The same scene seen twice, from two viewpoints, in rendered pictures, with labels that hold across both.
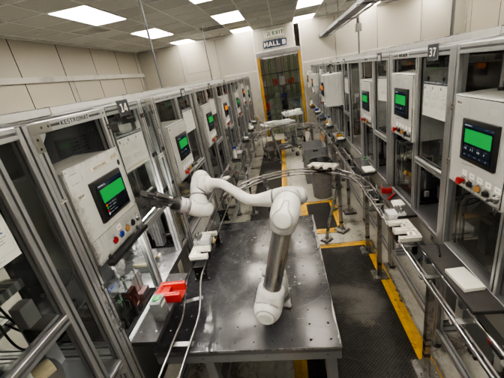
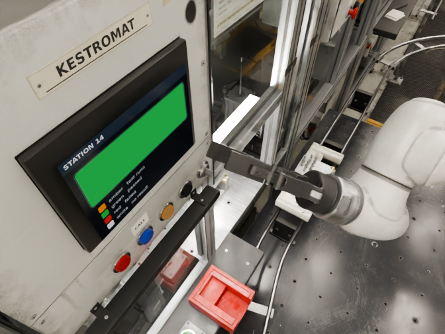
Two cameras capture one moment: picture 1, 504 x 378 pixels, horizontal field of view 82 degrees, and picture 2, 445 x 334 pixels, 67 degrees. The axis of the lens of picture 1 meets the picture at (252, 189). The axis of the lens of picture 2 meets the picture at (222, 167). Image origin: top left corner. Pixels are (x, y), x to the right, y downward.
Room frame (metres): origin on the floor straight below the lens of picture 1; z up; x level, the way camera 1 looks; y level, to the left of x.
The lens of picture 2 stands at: (1.16, 0.46, 1.97)
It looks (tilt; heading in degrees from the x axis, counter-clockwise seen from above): 51 degrees down; 24
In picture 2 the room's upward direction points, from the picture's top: straight up
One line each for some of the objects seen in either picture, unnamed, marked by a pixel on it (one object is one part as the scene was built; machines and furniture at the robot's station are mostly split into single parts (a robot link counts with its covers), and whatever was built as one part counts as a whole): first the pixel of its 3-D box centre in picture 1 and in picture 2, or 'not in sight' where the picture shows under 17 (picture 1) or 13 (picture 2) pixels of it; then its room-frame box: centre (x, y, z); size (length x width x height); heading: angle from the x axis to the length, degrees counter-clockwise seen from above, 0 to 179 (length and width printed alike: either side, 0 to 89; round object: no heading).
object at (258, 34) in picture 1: (274, 37); not in sight; (9.84, -1.47, 2.96); 1.23 x 0.08 x 0.68; 81
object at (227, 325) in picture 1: (254, 267); (381, 263); (1.92, 0.09, 0.66); 1.50 x 1.06 x 0.04; 171
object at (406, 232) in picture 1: (400, 229); not in sight; (1.81, -1.02, 0.84); 0.37 x 0.14 x 0.10; 171
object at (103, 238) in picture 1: (88, 204); (65, 138); (1.38, 0.82, 1.60); 0.42 x 0.29 x 0.46; 171
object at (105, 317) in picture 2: (128, 241); (159, 251); (1.36, 0.68, 1.37); 0.36 x 0.04 x 0.04; 171
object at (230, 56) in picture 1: (204, 96); not in sight; (10.23, 1.01, 1.65); 3.78 x 0.08 x 3.30; 81
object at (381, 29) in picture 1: (379, 66); not in sight; (9.36, -4.51, 1.65); 4.64 x 0.08 x 3.30; 81
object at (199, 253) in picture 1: (205, 247); (309, 182); (2.05, 0.46, 0.84); 0.36 x 0.14 x 0.10; 171
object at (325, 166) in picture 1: (322, 167); not in sight; (3.43, -0.92, 0.84); 0.37 x 0.14 x 0.10; 49
